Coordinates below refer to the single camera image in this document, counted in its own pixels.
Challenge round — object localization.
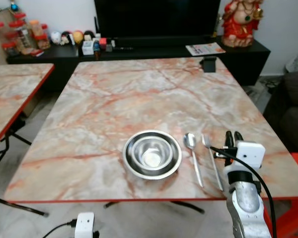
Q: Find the small clear jar red lid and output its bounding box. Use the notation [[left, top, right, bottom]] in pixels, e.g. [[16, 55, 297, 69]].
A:
[[40, 24, 51, 49], [2, 42, 18, 56]]

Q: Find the white round figurine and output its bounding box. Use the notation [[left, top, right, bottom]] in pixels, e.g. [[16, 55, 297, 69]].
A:
[[51, 31, 62, 45]]

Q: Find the black table clamp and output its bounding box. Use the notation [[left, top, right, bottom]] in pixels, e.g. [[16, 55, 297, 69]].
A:
[[200, 57, 218, 73]]

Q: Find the red seated statue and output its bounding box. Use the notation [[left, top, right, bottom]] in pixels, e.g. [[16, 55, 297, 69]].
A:
[[221, 0, 265, 49]]

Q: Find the black-haired round figurine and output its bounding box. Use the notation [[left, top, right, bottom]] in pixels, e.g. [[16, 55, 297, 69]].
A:
[[61, 31, 73, 46]]

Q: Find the steel fork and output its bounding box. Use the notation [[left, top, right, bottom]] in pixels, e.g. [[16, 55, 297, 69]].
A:
[[202, 134, 224, 191]]

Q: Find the small white box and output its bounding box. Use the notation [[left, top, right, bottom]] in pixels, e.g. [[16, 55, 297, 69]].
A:
[[82, 41, 95, 56]]

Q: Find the black folding table leg frame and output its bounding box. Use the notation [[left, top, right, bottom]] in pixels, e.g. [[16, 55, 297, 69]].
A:
[[0, 117, 48, 217], [103, 200, 206, 215]]

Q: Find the dark grey sofa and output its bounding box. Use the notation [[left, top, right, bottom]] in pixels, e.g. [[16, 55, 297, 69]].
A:
[[262, 71, 298, 154]]

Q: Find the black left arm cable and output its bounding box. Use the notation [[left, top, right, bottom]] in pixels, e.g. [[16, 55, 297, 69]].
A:
[[42, 220, 78, 238]]

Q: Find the steel spoon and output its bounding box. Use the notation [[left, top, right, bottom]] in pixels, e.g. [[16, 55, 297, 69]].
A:
[[183, 132, 204, 188]]

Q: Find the black flat television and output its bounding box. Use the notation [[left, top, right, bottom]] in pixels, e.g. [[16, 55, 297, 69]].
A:
[[93, 0, 220, 39]]

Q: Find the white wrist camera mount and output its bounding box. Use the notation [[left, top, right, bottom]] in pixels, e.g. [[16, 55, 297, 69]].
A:
[[235, 142, 266, 172], [74, 212, 95, 238]]

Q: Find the black round figurine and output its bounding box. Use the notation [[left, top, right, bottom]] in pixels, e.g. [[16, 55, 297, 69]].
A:
[[83, 30, 96, 43]]

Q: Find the black television console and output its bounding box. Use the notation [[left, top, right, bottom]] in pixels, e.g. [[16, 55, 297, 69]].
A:
[[6, 37, 271, 92]]

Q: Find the clear jar orange lid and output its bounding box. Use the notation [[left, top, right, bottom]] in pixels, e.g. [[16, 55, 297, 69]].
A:
[[30, 20, 43, 48]]

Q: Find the steel bowl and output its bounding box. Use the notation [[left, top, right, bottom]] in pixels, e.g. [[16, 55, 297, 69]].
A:
[[128, 133, 176, 169]]

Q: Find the yellow round figurine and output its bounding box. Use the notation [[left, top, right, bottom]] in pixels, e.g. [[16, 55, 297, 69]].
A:
[[72, 30, 84, 45]]

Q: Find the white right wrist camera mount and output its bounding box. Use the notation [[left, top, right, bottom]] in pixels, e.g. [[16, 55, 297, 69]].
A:
[[235, 142, 266, 172]]

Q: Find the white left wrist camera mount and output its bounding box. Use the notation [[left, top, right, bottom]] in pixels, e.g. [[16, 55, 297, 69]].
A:
[[74, 212, 95, 238]]

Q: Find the printed magazine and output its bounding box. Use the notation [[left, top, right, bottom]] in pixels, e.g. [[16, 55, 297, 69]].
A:
[[185, 42, 226, 56]]

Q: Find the large clear jar red lid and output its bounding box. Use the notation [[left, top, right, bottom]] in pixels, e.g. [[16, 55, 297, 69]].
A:
[[9, 14, 35, 53]]

